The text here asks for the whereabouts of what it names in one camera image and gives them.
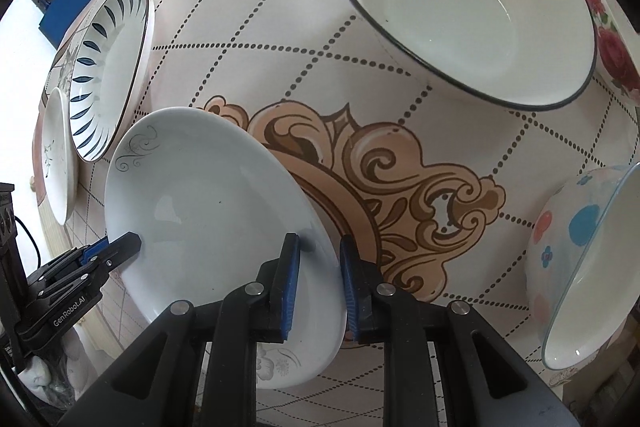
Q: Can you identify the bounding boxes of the white plate floral sprig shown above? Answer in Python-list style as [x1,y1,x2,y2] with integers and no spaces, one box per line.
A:
[40,88,78,225]

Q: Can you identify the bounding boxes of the white bowl red roses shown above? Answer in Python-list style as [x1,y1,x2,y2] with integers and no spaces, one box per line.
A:
[587,0,639,107]

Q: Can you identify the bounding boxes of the white plate grey scroll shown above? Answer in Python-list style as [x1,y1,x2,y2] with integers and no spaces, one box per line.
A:
[104,107,346,389]

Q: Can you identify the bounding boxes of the blue box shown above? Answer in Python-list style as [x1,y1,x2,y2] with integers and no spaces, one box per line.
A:
[39,0,91,49]

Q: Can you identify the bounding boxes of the black cable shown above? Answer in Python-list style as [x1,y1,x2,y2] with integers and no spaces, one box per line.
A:
[13,215,42,275]

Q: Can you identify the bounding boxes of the polka dot bowl blue rim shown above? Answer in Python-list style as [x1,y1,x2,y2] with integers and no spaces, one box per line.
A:
[525,164,639,371]

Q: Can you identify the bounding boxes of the patterned tablecloth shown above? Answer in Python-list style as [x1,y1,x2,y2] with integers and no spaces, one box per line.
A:
[29,0,640,427]

